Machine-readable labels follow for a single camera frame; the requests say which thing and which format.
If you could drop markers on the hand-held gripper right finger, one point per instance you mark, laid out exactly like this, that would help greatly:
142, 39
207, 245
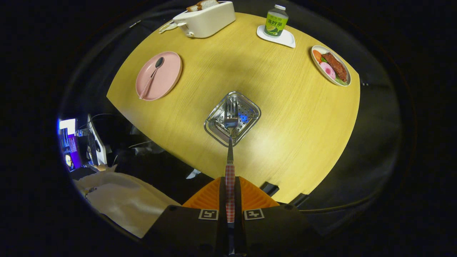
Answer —
275, 228

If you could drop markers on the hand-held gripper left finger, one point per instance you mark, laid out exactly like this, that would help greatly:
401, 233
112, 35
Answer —
189, 228

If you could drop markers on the square metal strainer tray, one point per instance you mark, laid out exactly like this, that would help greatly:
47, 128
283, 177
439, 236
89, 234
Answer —
214, 125

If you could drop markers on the white laptop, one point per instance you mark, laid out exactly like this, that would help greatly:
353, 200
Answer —
97, 142

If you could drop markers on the lit computer monitor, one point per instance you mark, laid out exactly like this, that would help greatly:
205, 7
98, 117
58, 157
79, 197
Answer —
69, 146

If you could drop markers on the pink round plate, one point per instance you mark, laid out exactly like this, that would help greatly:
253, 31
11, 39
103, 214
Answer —
167, 76

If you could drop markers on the white plate with food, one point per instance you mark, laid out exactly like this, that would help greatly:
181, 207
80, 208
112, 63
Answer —
334, 66

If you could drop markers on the white square coaster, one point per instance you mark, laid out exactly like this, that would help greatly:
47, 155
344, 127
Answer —
287, 40

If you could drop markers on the white divided condiment tray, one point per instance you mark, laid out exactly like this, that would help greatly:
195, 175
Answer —
167, 26

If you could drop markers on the green label drink bottle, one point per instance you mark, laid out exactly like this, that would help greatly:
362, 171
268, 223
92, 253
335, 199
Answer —
276, 23

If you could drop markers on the white toaster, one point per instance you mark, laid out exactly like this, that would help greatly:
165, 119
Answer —
210, 21

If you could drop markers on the silver clip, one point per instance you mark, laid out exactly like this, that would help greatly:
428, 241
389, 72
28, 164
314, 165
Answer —
135, 24

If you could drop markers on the toast bread slice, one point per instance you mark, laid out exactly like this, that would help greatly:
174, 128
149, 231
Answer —
192, 8
207, 4

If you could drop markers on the black table bracket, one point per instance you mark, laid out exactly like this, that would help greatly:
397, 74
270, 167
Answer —
269, 188
299, 200

